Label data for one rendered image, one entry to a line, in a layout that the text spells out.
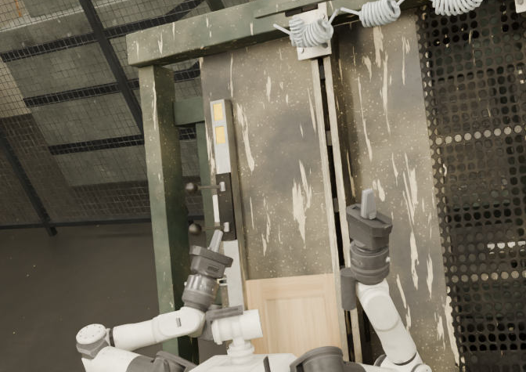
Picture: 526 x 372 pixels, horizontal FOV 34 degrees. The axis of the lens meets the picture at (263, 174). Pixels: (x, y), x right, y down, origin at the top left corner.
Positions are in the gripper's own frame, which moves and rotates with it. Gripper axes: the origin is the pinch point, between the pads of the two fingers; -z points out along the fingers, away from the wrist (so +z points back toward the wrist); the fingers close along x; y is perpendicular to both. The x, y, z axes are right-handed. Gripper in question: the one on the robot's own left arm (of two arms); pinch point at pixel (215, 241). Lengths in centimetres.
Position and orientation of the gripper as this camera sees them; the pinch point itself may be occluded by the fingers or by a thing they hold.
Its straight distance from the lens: 239.4
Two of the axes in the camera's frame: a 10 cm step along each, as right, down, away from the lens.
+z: -2.8, 9.3, -2.4
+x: 8.7, 3.5, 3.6
